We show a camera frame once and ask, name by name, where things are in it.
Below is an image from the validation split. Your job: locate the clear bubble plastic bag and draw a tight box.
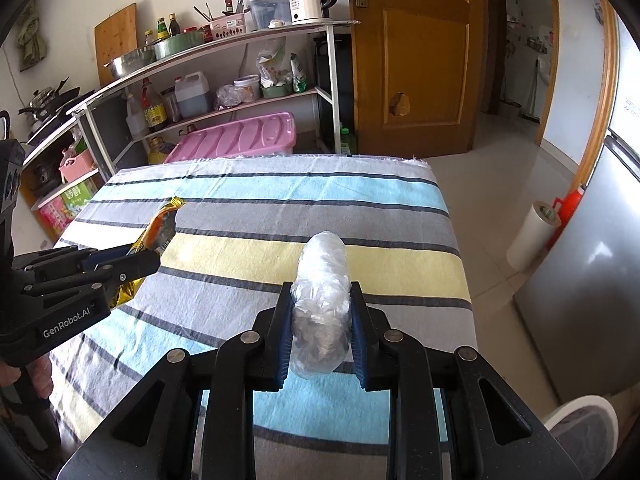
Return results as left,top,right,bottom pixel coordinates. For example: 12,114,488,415
290,231,352,379

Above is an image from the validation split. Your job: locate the yellow orange snack wrapper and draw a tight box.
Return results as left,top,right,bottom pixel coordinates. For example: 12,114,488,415
110,196,186,309

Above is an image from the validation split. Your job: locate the metal kitchen shelf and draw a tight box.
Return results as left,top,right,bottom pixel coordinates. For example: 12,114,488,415
23,18,341,211

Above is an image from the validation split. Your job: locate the white trash bin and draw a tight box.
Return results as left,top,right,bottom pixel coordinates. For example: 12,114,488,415
542,396,620,479

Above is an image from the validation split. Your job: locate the person left hand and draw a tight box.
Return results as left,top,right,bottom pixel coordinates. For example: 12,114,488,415
0,354,53,399

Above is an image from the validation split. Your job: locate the striped tablecloth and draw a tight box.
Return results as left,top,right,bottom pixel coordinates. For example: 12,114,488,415
50,155,476,448

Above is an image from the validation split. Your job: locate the red sauce bottle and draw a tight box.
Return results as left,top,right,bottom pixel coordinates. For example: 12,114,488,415
141,77,168,132

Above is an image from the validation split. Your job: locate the white paper roll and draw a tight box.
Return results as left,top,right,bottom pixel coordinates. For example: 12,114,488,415
506,200,561,272

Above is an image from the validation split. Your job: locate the pink storage box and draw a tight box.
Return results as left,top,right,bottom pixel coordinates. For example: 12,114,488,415
165,112,296,164

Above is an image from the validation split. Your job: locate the silver refrigerator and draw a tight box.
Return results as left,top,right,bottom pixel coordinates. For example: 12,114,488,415
513,8,640,404

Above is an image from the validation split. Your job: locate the steel mixing bowl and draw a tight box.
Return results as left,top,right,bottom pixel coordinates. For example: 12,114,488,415
104,46,156,79

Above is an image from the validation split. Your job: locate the white oil jug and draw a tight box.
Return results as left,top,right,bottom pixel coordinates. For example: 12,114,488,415
174,72,213,119

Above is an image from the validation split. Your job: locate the wooden cutting board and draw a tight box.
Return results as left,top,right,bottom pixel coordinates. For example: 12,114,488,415
94,3,138,87

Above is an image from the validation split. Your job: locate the pink utensil basket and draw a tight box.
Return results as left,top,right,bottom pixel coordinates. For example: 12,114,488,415
209,13,246,40

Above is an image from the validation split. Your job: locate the wooden door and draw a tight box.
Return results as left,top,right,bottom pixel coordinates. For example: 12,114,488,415
350,0,487,158

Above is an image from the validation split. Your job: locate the clear plastic container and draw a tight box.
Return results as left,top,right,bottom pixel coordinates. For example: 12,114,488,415
248,0,292,29

